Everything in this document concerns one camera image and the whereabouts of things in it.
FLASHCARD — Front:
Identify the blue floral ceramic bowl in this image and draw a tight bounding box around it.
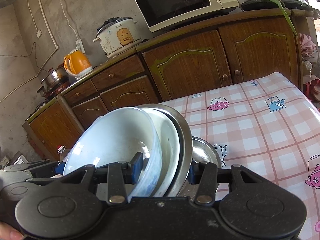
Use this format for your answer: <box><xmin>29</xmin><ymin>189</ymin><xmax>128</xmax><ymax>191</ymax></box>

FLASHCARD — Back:
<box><xmin>63</xmin><ymin>107</ymin><xmax>162</xmax><ymax>198</ymax></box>

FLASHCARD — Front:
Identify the small steel bowl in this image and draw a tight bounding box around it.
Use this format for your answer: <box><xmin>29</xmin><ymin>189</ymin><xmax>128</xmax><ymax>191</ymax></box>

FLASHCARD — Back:
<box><xmin>139</xmin><ymin>103</ymin><xmax>193</xmax><ymax>197</ymax></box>

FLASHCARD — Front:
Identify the white ceramic bowl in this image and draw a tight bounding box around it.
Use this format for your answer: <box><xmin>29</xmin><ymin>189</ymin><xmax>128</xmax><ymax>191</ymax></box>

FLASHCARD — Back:
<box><xmin>142</xmin><ymin>107</ymin><xmax>180</xmax><ymax>197</ymax></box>

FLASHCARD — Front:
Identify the left hand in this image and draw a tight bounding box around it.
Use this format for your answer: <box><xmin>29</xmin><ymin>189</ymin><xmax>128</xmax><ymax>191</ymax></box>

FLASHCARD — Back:
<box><xmin>0</xmin><ymin>222</ymin><xmax>23</xmax><ymax>240</ymax></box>

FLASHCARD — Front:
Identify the grey metal shelf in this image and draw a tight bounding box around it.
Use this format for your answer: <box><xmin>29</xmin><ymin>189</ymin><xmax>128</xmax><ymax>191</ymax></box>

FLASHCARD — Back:
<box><xmin>0</xmin><ymin>151</ymin><xmax>28</xmax><ymax>169</ymax></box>

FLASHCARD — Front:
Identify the pink plaid tablecloth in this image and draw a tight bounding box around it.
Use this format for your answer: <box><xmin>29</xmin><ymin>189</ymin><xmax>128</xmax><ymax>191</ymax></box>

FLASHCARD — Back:
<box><xmin>166</xmin><ymin>72</ymin><xmax>319</xmax><ymax>239</ymax></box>

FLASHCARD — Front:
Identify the red induction cooker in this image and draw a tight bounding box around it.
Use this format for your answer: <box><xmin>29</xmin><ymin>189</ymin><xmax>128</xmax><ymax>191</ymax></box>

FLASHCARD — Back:
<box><xmin>37</xmin><ymin>80</ymin><xmax>71</xmax><ymax>102</ymax></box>

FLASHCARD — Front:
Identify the steel pot with lid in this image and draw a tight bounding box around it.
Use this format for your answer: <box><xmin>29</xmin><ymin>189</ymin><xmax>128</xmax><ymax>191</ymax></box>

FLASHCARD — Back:
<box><xmin>41</xmin><ymin>63</ymin><xmax>68</xmax><ymax>90</ymax></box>

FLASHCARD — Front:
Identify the orange electric kettle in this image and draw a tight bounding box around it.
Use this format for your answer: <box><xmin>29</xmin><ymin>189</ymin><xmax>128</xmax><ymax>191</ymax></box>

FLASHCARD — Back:
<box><xmin>63</xmin><ymin>49</ymin><xmax>93</xmax><ymax>80</ymax></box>

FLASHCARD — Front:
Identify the red shopping bag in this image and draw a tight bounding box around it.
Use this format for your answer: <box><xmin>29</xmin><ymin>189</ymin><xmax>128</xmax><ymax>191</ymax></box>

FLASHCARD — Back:
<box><xmin>303</xmin><ymin>79</ymin><xmax>320</xmax><ymax>102</ymax></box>

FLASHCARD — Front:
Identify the white rice cooker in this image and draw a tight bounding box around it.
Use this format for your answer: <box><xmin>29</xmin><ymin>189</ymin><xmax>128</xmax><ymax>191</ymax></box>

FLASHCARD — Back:
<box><xmin>93</xmin><ymin>17</ymin><xmax>142</xmax><ymax>59</ymax></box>

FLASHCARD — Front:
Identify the brown wooden cabinet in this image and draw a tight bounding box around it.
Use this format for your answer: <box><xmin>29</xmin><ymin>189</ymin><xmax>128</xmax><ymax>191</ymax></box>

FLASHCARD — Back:
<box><xmin>23</xmin><ymin>9</ymin><xmax>313</xmax><ymax>160</ymax></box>

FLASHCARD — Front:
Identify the pink folded umbrella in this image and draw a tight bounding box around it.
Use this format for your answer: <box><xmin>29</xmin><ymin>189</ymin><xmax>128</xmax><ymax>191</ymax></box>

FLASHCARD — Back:
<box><xmin>299</xmin><ymin>33</ymin><xmax>316</xmax><ymax>57</ymax></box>

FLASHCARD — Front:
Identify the cream microwave oven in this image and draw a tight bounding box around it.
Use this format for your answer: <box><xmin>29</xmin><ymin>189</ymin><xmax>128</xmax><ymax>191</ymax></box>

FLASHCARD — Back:
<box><xmin>135</xmin><ymin>0</ymin><xmax>239</xmax><ymax>33</ymax></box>

